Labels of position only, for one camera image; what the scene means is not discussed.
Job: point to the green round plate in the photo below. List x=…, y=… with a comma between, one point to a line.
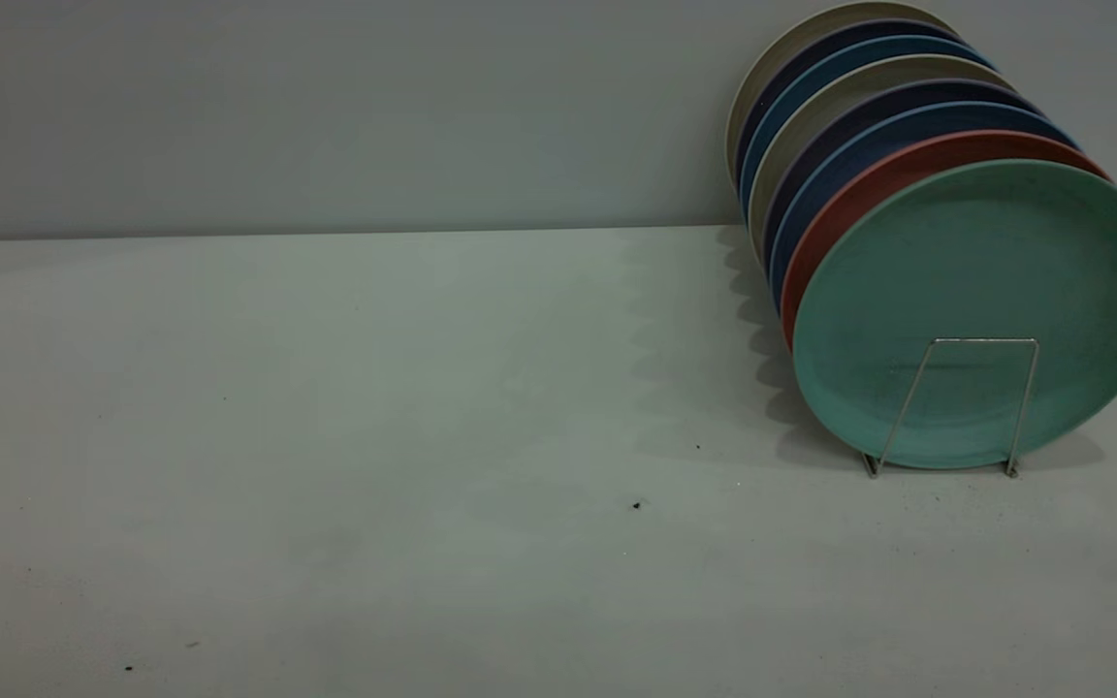
x=985, y=301

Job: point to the pink round plate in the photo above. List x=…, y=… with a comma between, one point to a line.
x=840, y=213

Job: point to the navy plate light-blue rim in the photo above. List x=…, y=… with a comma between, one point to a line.
x=825, y=184

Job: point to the dark purple plate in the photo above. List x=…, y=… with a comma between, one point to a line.
x=815, y=155

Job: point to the beige round plate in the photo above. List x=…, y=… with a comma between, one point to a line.
x=781, y=53
x=811, y=121

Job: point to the teal blue plate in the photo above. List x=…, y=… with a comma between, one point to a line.
x=791, y=97

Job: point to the dark navy plate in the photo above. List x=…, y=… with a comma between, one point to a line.
x=780, y=79

